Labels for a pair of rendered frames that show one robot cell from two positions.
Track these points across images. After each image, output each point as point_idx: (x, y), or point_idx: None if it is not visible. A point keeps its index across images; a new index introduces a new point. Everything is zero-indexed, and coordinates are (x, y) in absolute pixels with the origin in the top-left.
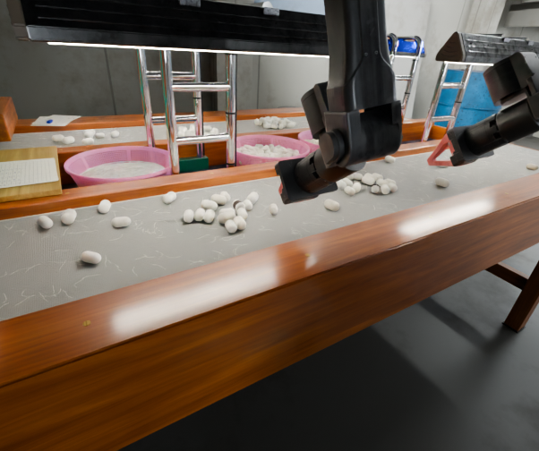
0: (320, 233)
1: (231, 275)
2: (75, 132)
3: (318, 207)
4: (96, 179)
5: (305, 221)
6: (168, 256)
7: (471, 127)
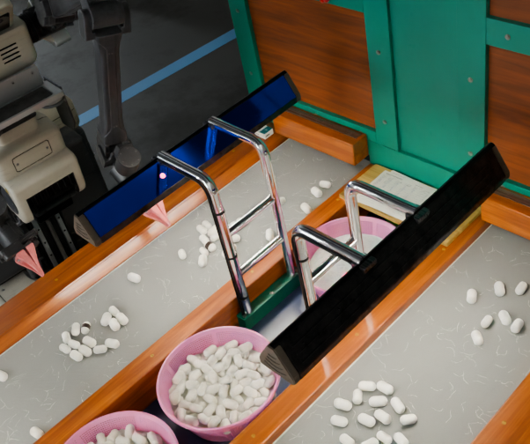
0: (143, 232)
1: (187, 186)
2: None
3: (146, 279)
4: (338, 218)
5: (156, 256)
6: (233, 196)
7: (19, 233)
